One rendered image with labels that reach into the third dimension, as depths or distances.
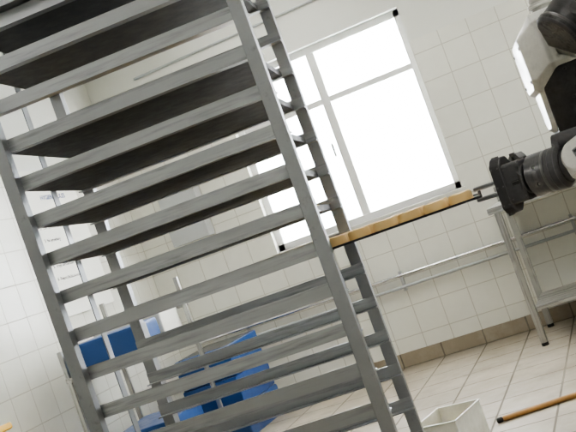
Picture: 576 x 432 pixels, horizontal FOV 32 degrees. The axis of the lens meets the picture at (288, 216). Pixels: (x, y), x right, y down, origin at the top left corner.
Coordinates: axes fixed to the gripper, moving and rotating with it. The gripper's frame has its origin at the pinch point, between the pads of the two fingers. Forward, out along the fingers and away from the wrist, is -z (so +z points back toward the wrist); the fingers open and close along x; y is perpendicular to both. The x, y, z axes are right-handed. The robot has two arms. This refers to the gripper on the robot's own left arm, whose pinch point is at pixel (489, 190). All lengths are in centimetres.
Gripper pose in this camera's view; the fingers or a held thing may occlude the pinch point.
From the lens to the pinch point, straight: 214.1
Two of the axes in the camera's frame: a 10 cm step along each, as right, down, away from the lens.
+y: -6.1, 2.0, -7.7
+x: -3.3, -9.4, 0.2
